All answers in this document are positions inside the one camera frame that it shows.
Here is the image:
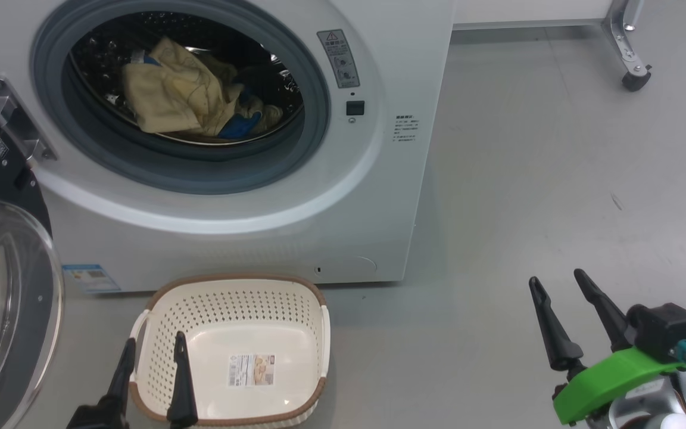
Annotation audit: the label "white partition panel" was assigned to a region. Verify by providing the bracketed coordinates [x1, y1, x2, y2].
[453, 0, 618, 30]

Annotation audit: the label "product label sticker in basket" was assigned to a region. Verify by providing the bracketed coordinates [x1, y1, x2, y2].
[228, 354, 276, 387]

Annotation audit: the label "grey warning sticker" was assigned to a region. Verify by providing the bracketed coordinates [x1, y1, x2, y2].
[317, 29, 360, 89]

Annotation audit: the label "cream perforated laundry basket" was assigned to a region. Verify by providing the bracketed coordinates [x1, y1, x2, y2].
[129, 274, 330, 428]

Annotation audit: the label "blue energy label sticker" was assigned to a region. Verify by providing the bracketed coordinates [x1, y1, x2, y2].
[62, 264, 122, 294]

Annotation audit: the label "metal door hinge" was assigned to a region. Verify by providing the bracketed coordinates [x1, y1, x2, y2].
[0, 76, 58, 167]

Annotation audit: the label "printed text label on washer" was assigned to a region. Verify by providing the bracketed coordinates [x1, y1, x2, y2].
[395, 114, 419, 144]

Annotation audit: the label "white front-load washing machine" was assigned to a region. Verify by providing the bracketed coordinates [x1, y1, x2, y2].
[0, 0, 456, 294]

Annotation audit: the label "cream bear-print trousers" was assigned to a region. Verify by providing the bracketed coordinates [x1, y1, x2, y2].
[121, 37, 242, 136]

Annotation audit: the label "round filter cover flap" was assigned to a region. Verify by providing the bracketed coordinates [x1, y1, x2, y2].
[313, 256, 378, 281]

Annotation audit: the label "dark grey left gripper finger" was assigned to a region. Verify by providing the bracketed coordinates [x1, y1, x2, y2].
[105, 338, 137, 409]
[167, 331, 199, 428]

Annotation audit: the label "metal partition support bracket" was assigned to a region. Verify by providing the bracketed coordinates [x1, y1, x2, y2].
[602, 0, 653, 75]

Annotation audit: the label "black caster wheel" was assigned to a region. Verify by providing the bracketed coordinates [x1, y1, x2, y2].
[622, 64, 652, 92]

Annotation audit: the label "grey rubber door seal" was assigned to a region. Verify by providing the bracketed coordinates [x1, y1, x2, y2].
[30, 0, 332, 196]

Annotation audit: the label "perforated steel washer drum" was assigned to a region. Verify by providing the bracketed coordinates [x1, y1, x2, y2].
[69, 11, 305, 147]

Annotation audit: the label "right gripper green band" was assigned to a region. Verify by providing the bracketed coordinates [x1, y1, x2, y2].
[529, 269, 686, 425]

